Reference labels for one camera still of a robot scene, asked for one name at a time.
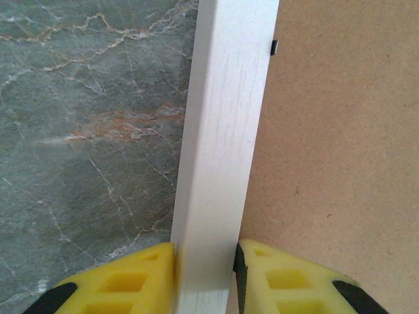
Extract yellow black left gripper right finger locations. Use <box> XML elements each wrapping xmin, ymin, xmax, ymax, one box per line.
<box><xmin>231</xmin><ymin>237</ymin><xmax>391</xmax><ymax>314</ymax></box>

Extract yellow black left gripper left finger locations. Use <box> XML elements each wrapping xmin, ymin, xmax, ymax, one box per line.
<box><xmin>21</xmin><ymin>241</ymin><xmax>179</xmax><ymax>314</ymax></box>

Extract brown backing board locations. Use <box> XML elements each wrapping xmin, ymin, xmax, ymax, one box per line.
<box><xmin>225</xmin><ymin>0</ymin><xmax>419</xmax><ymax>314</ymax></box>

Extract white picture frame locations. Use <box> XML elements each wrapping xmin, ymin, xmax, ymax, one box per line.
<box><xmin>169</xmin><ymin>0</ymin><xmax>282</xmax><ymax>314</ymax></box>

